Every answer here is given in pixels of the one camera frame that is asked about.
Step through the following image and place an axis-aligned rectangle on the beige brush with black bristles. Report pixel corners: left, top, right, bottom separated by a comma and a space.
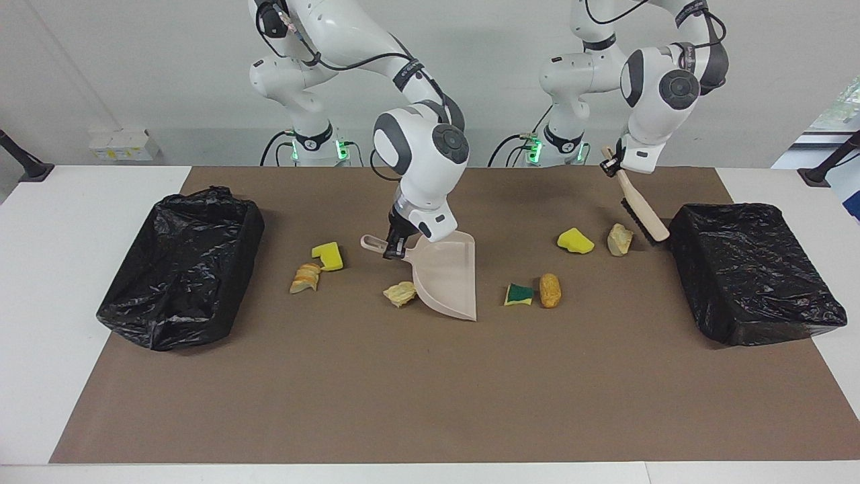
600, 147, 671, 244

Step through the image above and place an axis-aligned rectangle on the pale yellow bread chunk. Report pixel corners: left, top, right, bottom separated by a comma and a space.
383, 281, 418, 309

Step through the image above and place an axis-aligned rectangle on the beige plastic dustpan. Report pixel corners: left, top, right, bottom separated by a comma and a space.
360, 231, 478, 323

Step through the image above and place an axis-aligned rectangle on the yellow L-shaped sponge piece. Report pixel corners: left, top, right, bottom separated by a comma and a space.
311, 241, 345, 272

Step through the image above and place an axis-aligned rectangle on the pale beige bread chunk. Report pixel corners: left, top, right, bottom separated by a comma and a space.
607, 223, 635, 257

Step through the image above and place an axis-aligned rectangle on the yellow wedge sponge piece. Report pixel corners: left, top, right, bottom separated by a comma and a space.
557, 228, 596, 255

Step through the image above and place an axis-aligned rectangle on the striped croissant piece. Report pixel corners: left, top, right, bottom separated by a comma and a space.
290, 262, 323, 295

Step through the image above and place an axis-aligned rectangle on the bin with black bag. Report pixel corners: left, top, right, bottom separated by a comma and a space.
666, 203, 849, 348
96, 186, 265, 352

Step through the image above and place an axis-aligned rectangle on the brown table mat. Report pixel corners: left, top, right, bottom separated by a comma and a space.
49, 166, 860, 465

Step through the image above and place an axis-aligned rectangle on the white power strip box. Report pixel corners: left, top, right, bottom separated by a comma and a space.
89, 129, 162, 162

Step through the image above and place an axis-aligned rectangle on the black left arm base cable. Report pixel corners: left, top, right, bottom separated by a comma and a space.
487, 133, 538, 167

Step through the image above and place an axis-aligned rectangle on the black arm base cable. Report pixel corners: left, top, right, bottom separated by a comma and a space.
260, 131, 296, 167
487, 133, 538, 167

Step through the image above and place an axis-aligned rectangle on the black right arm base cable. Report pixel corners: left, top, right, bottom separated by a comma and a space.
260, 131, 296, 167

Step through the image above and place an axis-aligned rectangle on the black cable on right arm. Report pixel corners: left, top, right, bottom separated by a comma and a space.
255, 0, 464, 128

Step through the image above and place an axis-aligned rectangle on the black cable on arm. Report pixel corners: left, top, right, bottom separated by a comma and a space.
583, 0, 730, 75
255, 0, 464, 128

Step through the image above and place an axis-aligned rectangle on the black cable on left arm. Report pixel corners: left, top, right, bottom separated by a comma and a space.
583, 0, 730, 75

